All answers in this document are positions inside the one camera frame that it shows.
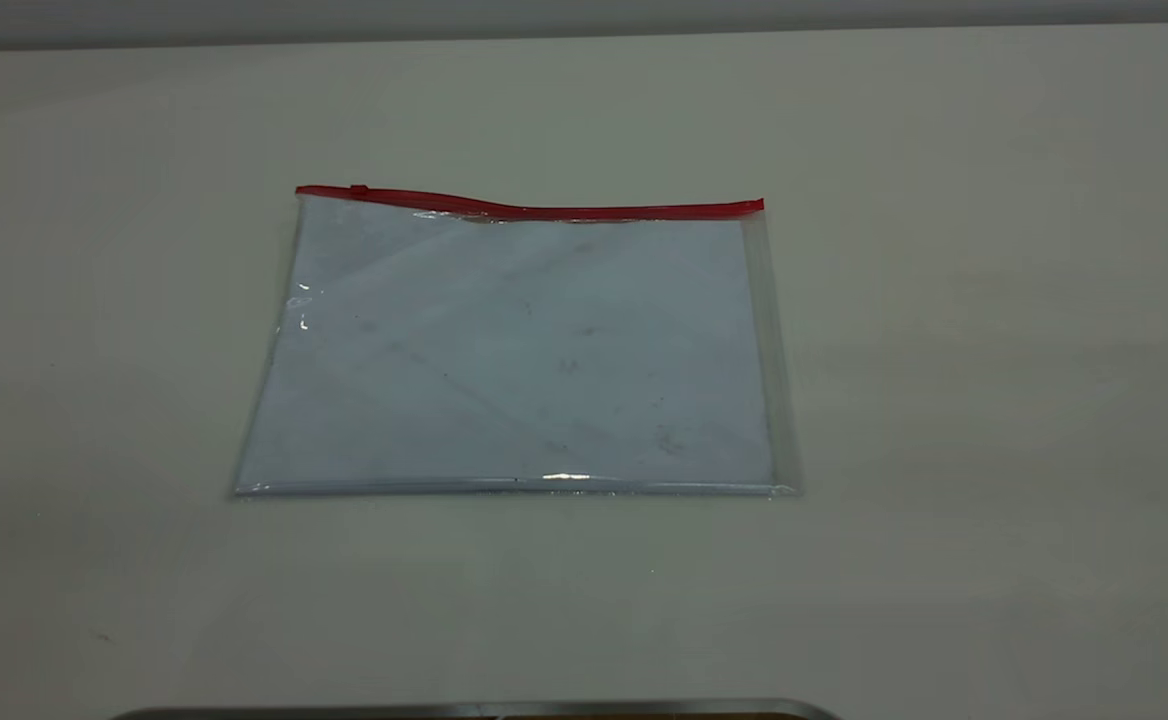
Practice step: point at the clear plastic zip bag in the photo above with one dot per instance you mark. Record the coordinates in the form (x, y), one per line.
(544, 350)

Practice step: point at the grey metal rim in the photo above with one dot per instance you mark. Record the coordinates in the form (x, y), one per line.
(344, 712)

